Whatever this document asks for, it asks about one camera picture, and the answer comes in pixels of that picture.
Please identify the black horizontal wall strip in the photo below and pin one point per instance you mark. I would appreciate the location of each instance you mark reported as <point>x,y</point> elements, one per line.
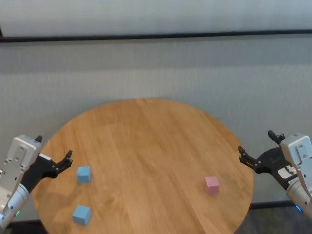
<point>156,36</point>

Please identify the blue cube block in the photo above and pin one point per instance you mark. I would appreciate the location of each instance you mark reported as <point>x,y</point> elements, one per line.
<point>81,215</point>
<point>84,174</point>

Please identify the pink cube block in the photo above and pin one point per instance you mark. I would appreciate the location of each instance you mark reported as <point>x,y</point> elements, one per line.
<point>211,185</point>

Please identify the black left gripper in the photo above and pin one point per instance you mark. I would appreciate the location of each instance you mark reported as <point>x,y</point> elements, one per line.
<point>36,170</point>

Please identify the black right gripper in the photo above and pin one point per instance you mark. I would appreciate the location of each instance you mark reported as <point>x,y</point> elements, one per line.
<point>273,162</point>

